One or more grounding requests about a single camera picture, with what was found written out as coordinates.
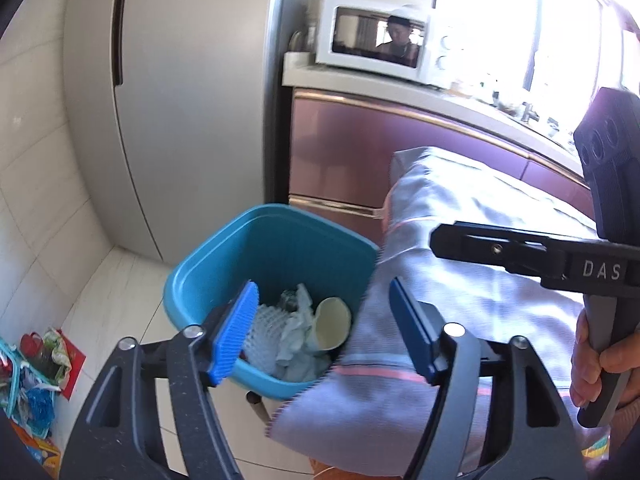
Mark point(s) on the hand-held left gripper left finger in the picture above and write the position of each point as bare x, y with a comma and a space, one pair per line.
235, 332

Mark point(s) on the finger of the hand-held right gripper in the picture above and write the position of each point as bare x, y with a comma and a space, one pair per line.
495, 250

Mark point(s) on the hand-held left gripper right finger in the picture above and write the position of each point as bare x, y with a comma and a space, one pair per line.
407, 335

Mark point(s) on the white foam fruit net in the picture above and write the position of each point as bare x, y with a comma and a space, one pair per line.
265, 335

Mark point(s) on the white tissue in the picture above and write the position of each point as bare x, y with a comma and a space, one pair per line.
296, 342

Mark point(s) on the blue dotted paper cup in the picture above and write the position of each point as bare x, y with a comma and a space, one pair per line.
330, 325

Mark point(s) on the blue plastic bin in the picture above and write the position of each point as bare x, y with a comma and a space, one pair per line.
280, 245

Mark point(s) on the person's right hand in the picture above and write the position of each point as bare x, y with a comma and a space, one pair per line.
586, 360

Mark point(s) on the plaid lilac tablecloth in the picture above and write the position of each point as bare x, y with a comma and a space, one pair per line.
475, 320

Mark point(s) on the purple kitchen cabinet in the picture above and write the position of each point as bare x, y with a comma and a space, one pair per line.
350, 150

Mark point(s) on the red and green floor bag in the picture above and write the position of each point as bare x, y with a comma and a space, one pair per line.
50, 360

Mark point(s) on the blue mesh bag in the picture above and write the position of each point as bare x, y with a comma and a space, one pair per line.
40, 410

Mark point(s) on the grey refrigerator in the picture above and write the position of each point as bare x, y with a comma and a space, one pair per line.
190, 110

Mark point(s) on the orange printed box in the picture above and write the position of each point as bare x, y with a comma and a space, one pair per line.
37, 452

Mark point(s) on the white microwave oven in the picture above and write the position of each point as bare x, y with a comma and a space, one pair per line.
380, 40

